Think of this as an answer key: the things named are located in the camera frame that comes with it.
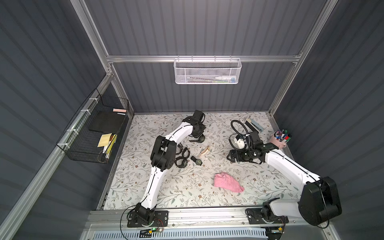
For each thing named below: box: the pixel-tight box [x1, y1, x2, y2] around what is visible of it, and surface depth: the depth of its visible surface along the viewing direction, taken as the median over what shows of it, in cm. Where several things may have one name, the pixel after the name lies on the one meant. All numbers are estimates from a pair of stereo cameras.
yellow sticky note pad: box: [97, 133, 112, 148], surface depth 74 cm
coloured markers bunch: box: [274, 129, 292, 143], surface depth 93 cm
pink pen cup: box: [269, 133, 287, 150], surface depth 93 cm
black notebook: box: [88, 111, 127, 134], surface depth 79 cm
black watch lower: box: [175, 147, 191, 169], surface depth 96 cm
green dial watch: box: [190, 156, 203, 166], surface depth 95 cm
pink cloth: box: [214, 172, 245, 193], surface depth 84 cm
